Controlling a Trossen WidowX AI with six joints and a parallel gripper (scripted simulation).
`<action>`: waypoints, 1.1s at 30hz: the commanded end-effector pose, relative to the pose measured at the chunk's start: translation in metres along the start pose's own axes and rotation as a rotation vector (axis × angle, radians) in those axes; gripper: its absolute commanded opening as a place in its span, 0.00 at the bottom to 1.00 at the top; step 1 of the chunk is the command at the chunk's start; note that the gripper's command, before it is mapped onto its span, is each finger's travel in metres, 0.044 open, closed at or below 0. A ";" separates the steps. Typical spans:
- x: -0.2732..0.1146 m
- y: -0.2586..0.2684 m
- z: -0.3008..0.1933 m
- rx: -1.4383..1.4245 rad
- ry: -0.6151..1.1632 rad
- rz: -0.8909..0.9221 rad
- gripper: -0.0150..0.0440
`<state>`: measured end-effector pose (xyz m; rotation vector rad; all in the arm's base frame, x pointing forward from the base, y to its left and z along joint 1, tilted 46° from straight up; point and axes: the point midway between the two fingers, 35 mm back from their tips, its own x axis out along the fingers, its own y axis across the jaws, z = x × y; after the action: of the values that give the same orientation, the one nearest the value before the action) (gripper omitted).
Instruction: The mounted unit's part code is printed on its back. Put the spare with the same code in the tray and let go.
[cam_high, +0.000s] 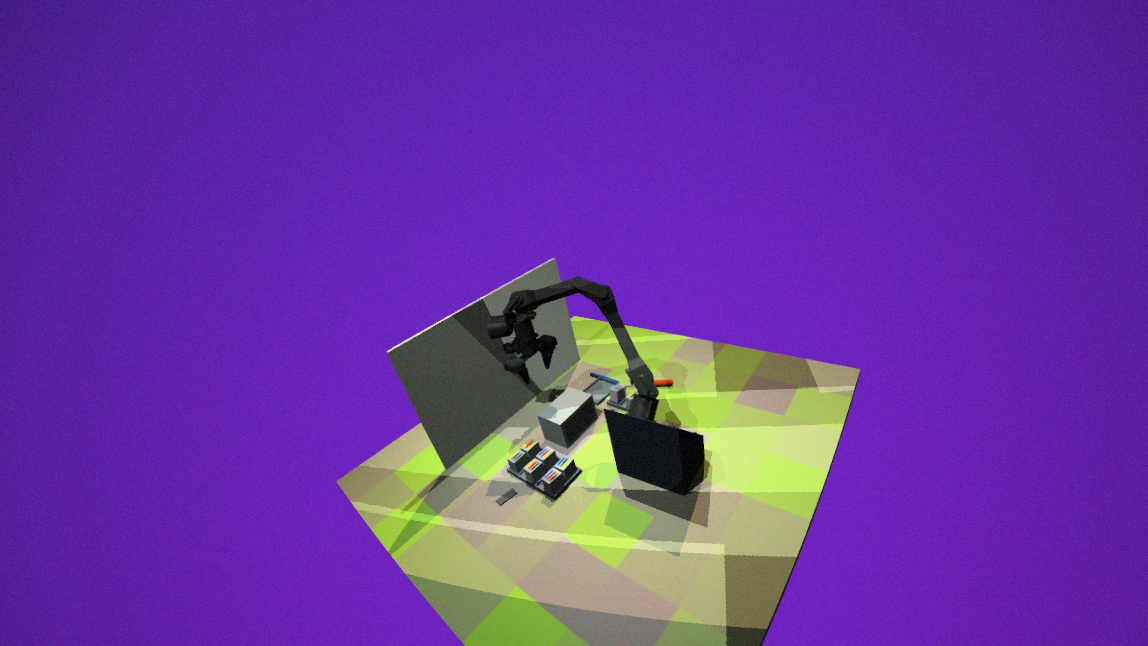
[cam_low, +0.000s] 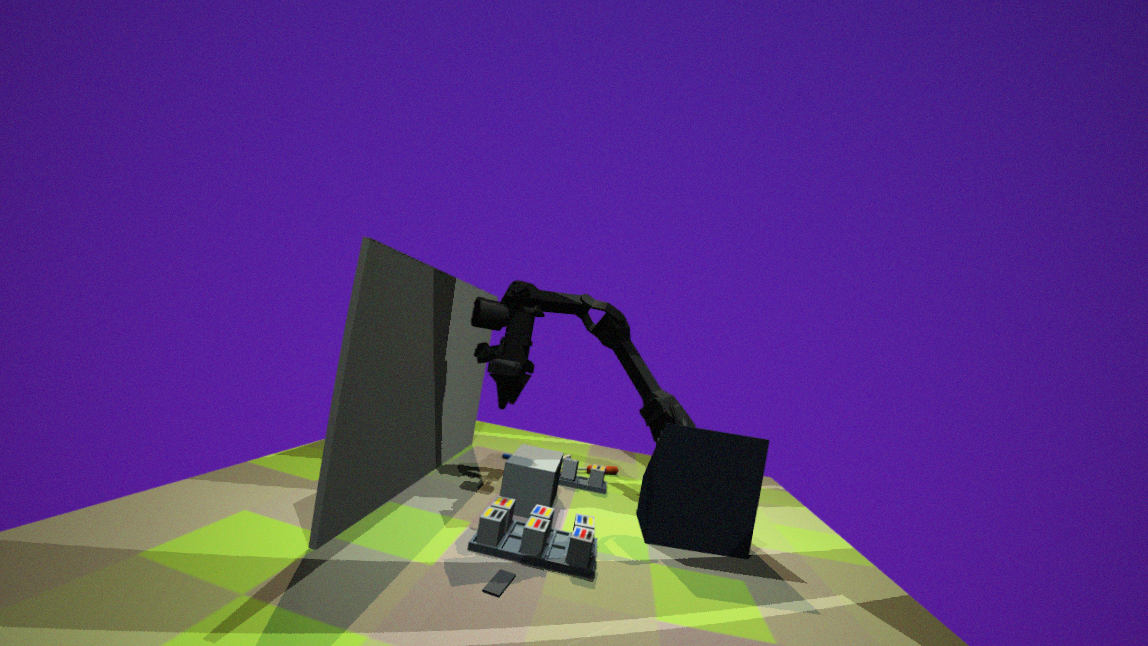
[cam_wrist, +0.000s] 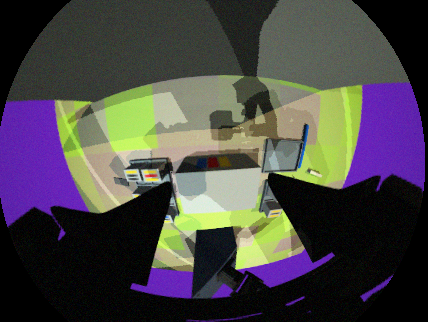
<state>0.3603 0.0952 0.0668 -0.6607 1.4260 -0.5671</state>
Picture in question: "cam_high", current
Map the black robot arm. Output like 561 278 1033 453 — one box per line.
487 277 659 422

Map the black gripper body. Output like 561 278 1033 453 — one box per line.
504 332 557 374

